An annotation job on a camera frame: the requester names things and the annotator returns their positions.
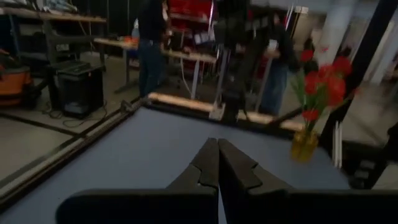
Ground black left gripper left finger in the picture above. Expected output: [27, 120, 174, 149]
[167, 138, 220, 196]

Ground red flower bunch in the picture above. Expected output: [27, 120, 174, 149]
[290, 48, 360, 133]

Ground black equipment case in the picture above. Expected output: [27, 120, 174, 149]
[46, 60, 106, 119]

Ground white column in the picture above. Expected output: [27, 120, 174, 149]
[315, 0, 357, 68]

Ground silver arm base bracket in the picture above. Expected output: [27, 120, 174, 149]
[208, 104, 226, 121]

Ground yellow glass vase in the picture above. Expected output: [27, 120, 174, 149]
[290, 128, 320, 163]

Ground person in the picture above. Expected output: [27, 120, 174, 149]
[254, 12, 301, 116]
[136, 0, 171, 98]

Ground white rods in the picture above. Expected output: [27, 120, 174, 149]
[331, 120, 343, 169]

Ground red storage bins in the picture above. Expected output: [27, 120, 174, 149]
[167, 0, 216, 24]

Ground black frame clamp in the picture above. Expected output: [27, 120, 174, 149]
[119, 98, 139, 114]

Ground black metal table frame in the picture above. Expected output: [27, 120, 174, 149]
[0, 0, 398, 215]

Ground wooden table metal legs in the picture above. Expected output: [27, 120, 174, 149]
[93, 36, 218, 100]

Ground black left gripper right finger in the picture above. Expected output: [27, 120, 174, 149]
[218, 138, 293, 200]

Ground blue table mat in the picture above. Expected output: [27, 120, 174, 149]
[0, 105, 352, 224]

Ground wooden workbench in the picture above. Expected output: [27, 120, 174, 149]
[0, 5, 108, 68]

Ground orange shop vacuum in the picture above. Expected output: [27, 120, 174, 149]
[0, 49, 34, 108]

